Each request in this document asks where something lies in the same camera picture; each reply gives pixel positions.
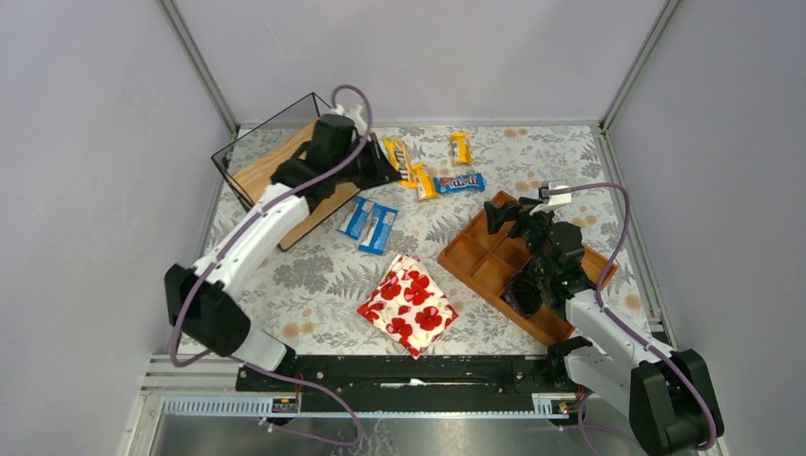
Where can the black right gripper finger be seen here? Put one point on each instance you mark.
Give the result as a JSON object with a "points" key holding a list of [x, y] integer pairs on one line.
{"points": [[521, 226], [497, 214]]}

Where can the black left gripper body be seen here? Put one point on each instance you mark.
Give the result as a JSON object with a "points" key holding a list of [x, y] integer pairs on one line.
{"points": [[373, 166]]}

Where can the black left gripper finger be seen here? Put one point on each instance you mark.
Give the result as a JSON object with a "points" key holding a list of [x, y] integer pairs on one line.
{"points": [[381, 159], [375, 178]]}

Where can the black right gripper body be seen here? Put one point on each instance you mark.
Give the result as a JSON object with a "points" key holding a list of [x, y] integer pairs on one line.
{"points": [[515, 218]]}

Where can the yellow m&m candy bag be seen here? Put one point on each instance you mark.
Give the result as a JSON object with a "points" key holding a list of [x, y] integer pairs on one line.
{"points": [[398, 155]]}

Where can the blue white candy bar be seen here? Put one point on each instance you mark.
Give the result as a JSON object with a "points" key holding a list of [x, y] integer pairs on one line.
{"points": [[382, 221], [353, 225]]}

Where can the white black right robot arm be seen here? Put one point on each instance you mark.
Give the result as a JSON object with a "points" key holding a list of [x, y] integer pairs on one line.
{"points": [[666, 395]]}

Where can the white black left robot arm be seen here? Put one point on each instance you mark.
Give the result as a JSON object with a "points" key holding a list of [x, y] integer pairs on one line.
{"points": [[202, 300]]}

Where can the blue m&m candy bag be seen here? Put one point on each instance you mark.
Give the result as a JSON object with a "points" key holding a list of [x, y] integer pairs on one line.
{"points": [[465, 183]]}

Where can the yellow candy bar near centre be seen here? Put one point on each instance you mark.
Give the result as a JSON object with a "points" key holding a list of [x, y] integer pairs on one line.
{"points": [[426, 188]]}

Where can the yellow candy bar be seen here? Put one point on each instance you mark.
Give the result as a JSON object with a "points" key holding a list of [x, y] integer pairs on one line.
{"points": [[461, 148], [426, 188]]}

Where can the yellow candy bar far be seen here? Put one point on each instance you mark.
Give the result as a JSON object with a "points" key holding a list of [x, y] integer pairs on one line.
{"points": [[461, 148]]}

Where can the floral patterned table mat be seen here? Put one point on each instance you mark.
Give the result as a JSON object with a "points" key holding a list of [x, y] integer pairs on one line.
{"points": [[327, 296]]}

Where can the brown wooden divided tray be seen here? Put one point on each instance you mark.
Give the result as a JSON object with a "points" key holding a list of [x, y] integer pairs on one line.
{"points": [[478, 264]]}

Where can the red poppy folded cloth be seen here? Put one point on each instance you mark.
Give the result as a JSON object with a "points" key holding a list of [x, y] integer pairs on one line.
{"points": [[408, 306]]}

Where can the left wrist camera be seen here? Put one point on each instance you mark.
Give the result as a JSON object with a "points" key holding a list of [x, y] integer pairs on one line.
{"points": [[354, 113]]}

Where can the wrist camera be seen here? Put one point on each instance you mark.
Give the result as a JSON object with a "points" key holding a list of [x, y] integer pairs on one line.
{"points": [[354, 113], [554, 195]]}

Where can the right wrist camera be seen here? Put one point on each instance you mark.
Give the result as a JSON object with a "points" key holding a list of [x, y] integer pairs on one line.
{"points": [[554, 195]]}

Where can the black wire wooden shelf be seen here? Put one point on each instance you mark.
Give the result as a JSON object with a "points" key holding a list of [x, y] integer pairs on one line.
{"points": [[247, 163]]}

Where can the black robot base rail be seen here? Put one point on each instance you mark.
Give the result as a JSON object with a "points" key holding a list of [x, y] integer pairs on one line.
{"points": [[397, 384]]}

